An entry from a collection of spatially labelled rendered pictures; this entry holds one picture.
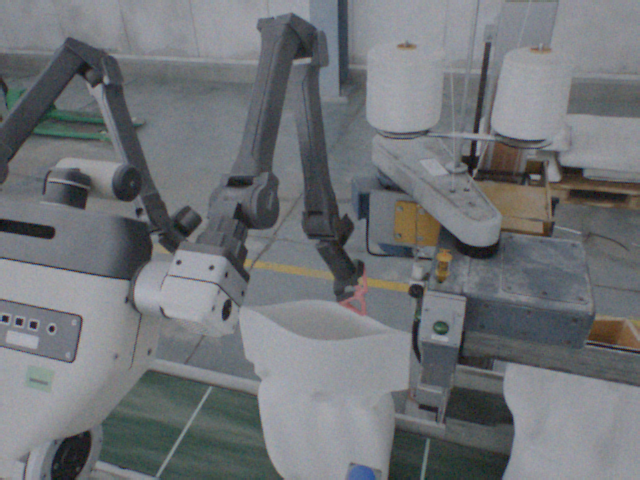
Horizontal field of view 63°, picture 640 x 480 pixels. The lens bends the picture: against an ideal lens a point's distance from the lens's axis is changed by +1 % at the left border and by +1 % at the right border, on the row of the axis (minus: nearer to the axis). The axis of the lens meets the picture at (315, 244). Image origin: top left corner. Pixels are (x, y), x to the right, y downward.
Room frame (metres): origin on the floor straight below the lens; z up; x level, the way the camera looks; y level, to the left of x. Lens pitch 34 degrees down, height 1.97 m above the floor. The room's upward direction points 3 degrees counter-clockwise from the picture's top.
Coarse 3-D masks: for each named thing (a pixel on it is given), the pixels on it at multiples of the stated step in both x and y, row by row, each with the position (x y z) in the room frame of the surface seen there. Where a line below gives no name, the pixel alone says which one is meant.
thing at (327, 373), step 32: (256, 320) 1.05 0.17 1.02; (288, 320) 1.08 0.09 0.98; (320, 320) 1.08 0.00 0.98; (352, 320) 1.04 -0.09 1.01; (256, 352) 1.06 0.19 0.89; (288, 352) 0.97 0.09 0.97; (320, 352) 0.93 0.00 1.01; (352, 352) 0.93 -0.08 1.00; (384, 352) 0.94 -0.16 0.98; (288, 384) 0.98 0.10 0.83; (320, 384) 0.93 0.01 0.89; (352, 384) 0.93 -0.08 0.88; (384, 384) 0.94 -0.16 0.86; (288, 416) 0.95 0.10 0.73; (320, 416) 0.93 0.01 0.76; (352, 416) 0.91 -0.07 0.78; (384, 416) 0.91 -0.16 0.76; (288, 448) 0.96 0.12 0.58; (320, 448) 0.92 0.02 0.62; (352, 448) 0.89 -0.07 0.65; (384, 448) 0.89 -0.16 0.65
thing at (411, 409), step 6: (408, 390) 1.61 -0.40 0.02; (414, 390) 1.59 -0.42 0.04; (408, 396) 1.57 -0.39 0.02; (414, 396) 1.57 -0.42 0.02; (444, 396) 1.56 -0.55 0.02; (408, 402) 1.54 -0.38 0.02; (414, 402) 1.54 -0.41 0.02; (408, 408) 1.51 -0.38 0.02; (414, 408) 1.50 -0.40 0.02; (408, 414) 1.47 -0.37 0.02; (414, 414) 1.47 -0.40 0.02; (420, 414) 1.47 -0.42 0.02; (426, 414) 1.47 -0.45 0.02; (432, 414) 1.47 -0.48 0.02; (432, 420) 1.44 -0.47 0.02
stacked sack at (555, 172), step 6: (540, 150) 3.57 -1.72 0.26; (546, 150) 3.57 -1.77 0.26; (540, 156) 3.46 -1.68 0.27; (546, 156) 3.46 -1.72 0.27; (552, 156) 3.45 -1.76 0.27; (552, 162) 3.36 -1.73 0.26; (558, 162) 3.42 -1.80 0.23; (552, 168) 3.29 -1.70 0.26; (558, 168) 3.33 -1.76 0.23; (528, 174) 3.31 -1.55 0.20; (552, 174) 3.27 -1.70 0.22; (558, 174) 3.28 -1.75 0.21; (552, 180) 3.26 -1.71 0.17
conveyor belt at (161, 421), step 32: (160, 384) 1.41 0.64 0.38; (192, 384) 1.40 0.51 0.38; (128, 416) 1.27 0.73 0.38; (160, 416) 1.26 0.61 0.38; (192, 416) 1.25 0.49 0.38; (224, 416) 1.24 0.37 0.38; (256, 416) 1.23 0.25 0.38; (128, 448) 1.13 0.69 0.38; (160, 448) 1.12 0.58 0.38; (192, 448) 1.11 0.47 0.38; (224, 448) 1.11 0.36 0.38; (256, 448) 1.10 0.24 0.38; (416, 448) 1.06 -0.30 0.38; (448, 448) 1.06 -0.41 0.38
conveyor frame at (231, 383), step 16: (160, 368) 1.49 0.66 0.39; (176, 368) 1.46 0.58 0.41; (192, 368) 1.45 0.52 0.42; (208, 384) 1.42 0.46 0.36; (224, 384) 1.39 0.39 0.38; (240, 384) 1.37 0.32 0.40; (256, 384) 1.34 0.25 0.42; (400, 416) 1.16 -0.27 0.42; (416, 432) 1.14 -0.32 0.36; (432, 432) 1.12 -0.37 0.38; (96, 464) 1.05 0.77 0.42
